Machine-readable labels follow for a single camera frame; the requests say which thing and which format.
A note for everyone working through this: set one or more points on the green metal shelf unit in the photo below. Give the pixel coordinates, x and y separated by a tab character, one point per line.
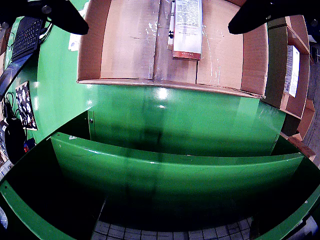
175	175

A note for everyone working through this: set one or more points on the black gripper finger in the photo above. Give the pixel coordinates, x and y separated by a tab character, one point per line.
257	15
60	15

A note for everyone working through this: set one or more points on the black rounded object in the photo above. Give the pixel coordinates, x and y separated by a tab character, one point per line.
16	140

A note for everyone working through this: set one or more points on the white product box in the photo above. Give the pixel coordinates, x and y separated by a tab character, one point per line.
292	72

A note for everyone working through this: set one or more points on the black laptop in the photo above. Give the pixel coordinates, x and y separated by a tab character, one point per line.
25	40

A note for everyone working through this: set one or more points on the shallow cardboard tray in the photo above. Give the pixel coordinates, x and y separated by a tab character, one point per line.
125	50

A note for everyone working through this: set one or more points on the plain open cardboard box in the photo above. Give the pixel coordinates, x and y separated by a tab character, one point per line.
298	32

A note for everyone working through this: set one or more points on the blue red small gadget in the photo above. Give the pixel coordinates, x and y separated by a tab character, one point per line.
29	145

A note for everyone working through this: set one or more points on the white printed paper card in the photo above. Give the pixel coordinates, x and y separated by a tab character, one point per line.
73	43

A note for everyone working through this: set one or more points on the red-brown product box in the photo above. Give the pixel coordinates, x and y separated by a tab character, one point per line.
187	30

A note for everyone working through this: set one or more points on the cardboard box with olive flap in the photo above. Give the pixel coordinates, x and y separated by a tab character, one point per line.
297	105

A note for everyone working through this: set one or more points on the cow print carton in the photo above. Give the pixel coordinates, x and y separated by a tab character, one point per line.
171	25

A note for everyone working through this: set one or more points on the black white picture card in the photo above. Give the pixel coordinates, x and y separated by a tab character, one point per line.
26	105

